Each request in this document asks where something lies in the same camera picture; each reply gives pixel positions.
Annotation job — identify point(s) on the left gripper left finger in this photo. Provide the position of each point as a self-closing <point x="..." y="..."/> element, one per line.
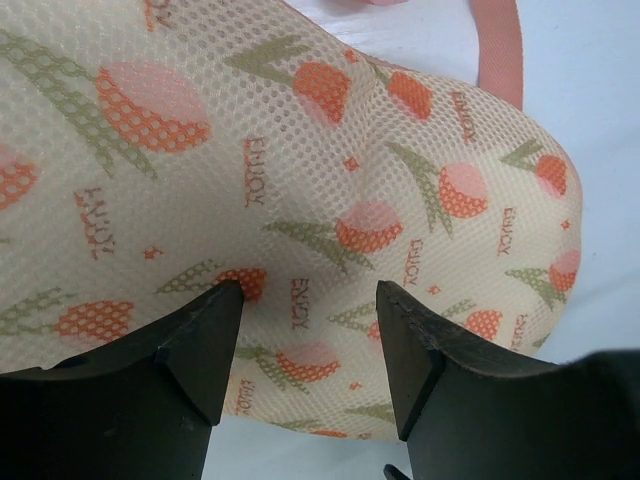
<point x="140" y="407"/>

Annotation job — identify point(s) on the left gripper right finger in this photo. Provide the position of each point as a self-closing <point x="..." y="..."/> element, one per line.
<point x="469" y="409"/>

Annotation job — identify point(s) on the floral mesh laundry bag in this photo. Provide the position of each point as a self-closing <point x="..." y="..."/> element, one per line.
<point x="152" y="149"/>

